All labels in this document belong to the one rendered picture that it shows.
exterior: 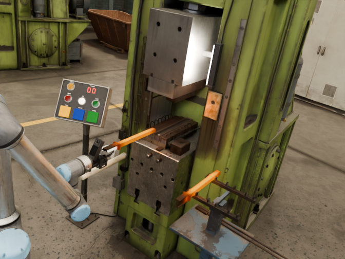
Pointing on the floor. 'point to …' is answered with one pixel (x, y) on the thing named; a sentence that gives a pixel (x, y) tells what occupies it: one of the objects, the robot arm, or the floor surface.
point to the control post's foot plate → (83, 220)
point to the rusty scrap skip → (112, 28)
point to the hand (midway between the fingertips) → (114, 146)
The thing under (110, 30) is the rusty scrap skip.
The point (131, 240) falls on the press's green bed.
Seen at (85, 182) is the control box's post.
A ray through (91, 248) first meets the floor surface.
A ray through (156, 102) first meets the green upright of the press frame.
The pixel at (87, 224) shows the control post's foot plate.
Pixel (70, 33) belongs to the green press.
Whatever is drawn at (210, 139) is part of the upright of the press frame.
